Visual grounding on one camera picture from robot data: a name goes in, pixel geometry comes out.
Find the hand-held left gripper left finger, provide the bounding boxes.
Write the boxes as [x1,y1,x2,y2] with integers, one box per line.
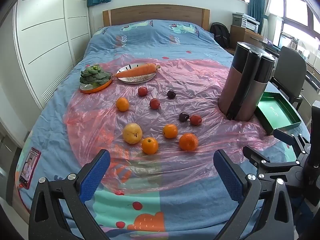
[29,149,112,240]

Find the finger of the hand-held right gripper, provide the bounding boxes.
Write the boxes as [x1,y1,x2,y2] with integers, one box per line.
[273,128,312,153]
[242,145,275,173]

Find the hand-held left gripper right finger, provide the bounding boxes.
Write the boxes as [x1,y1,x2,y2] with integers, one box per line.
[213,149,295,240]

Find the green tray box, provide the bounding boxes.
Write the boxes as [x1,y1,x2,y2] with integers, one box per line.
[254,92,302,136]

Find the large bumpy mandarin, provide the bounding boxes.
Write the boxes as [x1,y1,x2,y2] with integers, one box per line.
[179,133,199,151]

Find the yellow apple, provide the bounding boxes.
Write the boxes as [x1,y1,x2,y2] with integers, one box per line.
[122,123,143,145]

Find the orange with stem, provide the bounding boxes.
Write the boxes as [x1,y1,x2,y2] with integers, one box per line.
[142,137,159,155]

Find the small orange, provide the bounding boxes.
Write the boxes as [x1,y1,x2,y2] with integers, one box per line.
[163,124,178,139]
[116,97,130,112]

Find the white desk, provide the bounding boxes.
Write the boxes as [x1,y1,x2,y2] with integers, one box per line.
[300,60,320,98]

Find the black and steel electric kettle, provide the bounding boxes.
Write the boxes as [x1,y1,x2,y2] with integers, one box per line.
[218,41,276,122]

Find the red snack packet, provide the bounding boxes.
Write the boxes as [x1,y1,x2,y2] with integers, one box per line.
[18,147,42,190]

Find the grey chair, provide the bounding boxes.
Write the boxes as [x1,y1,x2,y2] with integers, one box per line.
[269,45,307,112]

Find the orange shallow dish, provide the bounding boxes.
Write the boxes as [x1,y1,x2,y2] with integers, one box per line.
[79,77,114,94]

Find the pink plastic sheet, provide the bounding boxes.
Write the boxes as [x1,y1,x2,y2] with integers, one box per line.
[64,56,283,195]

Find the green bok choy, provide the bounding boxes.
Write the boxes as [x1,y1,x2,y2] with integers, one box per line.
[80,64,113,85]

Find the white patterned plate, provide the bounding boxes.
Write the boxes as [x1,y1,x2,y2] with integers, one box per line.
[116,63,157,84]

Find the wooden dresser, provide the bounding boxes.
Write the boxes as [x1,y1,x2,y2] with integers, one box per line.
[229,24,265,53]

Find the carrot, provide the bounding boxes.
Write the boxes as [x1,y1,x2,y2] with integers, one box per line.
[115,63,161,78]

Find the black backpack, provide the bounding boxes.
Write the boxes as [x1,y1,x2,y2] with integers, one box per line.
[209,22,231,48]

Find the white printer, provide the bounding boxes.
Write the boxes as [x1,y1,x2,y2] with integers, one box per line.
[232,12,261,32]

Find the white wardrobe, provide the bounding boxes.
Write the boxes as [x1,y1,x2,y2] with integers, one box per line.
[12,0,91,110]

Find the wooden headboard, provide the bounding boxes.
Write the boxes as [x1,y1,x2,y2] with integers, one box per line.
[102,4,210,30]

